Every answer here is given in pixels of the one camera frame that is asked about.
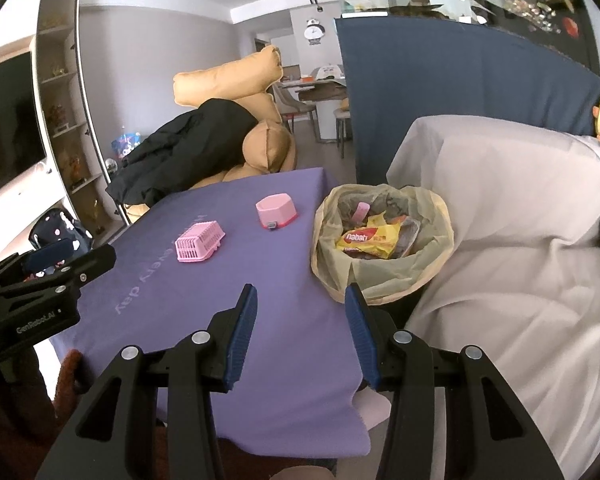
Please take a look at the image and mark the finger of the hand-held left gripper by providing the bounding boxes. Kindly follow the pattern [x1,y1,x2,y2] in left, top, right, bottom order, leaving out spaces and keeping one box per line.
[0,238,76,291]
[0,245,117,297]

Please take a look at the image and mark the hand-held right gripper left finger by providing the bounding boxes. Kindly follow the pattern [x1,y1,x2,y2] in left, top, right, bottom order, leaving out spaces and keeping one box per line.
[40,284,259,480]

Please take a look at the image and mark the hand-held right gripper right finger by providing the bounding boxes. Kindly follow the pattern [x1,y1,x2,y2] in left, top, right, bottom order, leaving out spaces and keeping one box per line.
[344,282,563,480]

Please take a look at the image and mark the bin with beige plastic bag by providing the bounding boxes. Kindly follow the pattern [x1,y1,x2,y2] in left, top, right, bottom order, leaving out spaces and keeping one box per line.
[311,183,455,306]

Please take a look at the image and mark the yellow snack packet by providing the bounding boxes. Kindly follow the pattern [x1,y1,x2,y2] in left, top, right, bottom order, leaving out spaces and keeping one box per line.
[336,213,403,259]

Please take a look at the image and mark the black bag with pink print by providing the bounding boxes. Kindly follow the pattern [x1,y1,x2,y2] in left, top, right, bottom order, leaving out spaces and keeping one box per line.
[27,207,93,281]

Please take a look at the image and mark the pink plastic basket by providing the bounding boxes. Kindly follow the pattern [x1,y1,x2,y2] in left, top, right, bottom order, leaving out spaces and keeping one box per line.
[175,221,227,264]

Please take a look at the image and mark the blue glittery gift bag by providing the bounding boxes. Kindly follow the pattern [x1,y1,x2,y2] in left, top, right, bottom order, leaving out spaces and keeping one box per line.
[111,131,142,158]

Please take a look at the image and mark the pink plastic box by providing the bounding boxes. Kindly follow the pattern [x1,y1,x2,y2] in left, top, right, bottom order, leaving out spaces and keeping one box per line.
[255,193,299,231]

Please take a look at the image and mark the black television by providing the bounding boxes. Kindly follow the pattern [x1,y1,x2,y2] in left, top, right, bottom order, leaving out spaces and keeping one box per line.
[0,50,46,206]

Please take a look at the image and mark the black jacket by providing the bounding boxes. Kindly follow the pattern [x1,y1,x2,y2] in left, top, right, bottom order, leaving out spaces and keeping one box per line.
[105,99,258,206]

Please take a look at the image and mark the white display shelf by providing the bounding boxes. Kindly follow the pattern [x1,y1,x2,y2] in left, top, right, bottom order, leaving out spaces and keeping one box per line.
[30,0,131,233]

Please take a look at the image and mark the tan beanbag sofa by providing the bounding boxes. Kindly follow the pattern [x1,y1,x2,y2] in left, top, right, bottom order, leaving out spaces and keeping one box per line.
[125,45,298,221]

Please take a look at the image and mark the grey chair with tan cushion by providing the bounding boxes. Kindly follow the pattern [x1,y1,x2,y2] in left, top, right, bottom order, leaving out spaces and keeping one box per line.
[332,95,355,158]

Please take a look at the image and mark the grey dining chair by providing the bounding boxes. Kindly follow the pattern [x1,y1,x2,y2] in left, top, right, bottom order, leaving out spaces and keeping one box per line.
[272,82,318,133]

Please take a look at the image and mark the dining table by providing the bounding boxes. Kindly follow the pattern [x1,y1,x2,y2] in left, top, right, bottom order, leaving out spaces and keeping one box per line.
[280,72,351,143]

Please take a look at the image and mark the dark blue cloth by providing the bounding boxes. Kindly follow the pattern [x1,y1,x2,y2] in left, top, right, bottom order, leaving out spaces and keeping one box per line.
[334,16,600,183]

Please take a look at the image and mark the white table food cover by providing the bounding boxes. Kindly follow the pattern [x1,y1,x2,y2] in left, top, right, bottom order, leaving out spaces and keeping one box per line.
[312,63,347,81]

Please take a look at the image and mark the panda wall clock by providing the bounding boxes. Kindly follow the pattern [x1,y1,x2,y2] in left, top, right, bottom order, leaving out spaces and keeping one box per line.
[302,17,326,47]

